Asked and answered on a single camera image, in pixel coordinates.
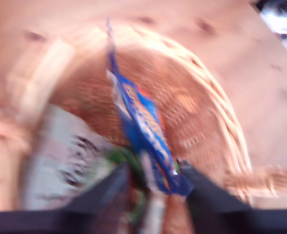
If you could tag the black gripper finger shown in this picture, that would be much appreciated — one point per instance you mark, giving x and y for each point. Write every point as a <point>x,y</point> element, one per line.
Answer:
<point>204,195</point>
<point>109,195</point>

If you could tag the white Galaxy egg bag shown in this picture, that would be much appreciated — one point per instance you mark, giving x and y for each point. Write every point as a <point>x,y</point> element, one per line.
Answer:
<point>60,151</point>

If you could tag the blue Terry's orange egg bag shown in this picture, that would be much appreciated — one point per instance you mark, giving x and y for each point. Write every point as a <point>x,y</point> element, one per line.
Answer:
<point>145,126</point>

